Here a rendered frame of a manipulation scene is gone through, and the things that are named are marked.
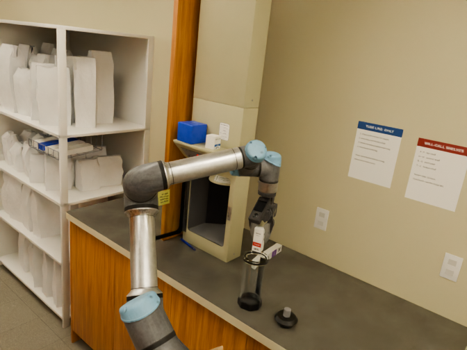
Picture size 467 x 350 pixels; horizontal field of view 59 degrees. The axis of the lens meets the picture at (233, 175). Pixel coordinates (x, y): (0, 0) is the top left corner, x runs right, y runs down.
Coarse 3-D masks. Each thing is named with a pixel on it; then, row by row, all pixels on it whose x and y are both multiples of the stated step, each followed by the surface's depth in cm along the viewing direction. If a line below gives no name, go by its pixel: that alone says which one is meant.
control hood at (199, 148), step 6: (180, 144) 196; (186, 144) 192; (192, 144) 191; (198, 144) 193; (204, 144) 194; (180, 150) 203; (192, 150) 192; (198, 150) 188; (204, 150) 185; (210, 150) 185; (216, 150) 186; (186, 156) 205
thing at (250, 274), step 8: (248, 256) 170; (256, 256) 171; (264, 256) 168; (248, 264) 163; (248, 272) 164; (256, 272) 163; (264, 272) 166; (248, 280) 165; (256, 280) 164; (240, 288) 169; (248, 288) 166; (256, 288) 165; (240, 296) 169; (248, 296) 166; (256, 296) 167
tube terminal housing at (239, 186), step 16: (192, 112) 202; (208, 112) 195; (224, 112) 189; (240, 112) 183; (256, 112) 190; (208, 128) 197; (240, 128) 184; (224, 144) 192; (240, 144) 187; (224, 176) 195; (240, 176) 194; (240, 192) 197; (240, 208) 201; (240, 224) 205; (192, 240) 217; (208, 240) 210; (224, 240) 202; (240, 240) 208; (224, 256) 204
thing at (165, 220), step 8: (176, 184) 207; (160, 192) 201; (168, 192) 205; (176, 192) 208; (160, 200) 203; (168, 200) 206; (176, 200) 210; (160, 208) 204; (168, 208) 208; (176, 208) 211; (160, 216) 206; (168, 216) 209; (176, 216) 213; (160, 224) 207; (168, 224) 211; (176, 224) 215; (160, 232) 208; (168, 232) 212
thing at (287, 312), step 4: (284, 308) 161; (288, 308) 161; (280, 312) 163; (284, 312) 161; (288, 312) 160; (292, 312) 164; (276, 316) 162; (280, 316) 161; (284, 316) 161; (288, 316) 161; (292, 316) 162; (280, 320) 159; (284, 320) 159; (288, 320) 159; (292, 320) 159; (296, 320) 161; (280, 324) 160; (284, 324) 158; (288, 324) 158; (292, 324) 158
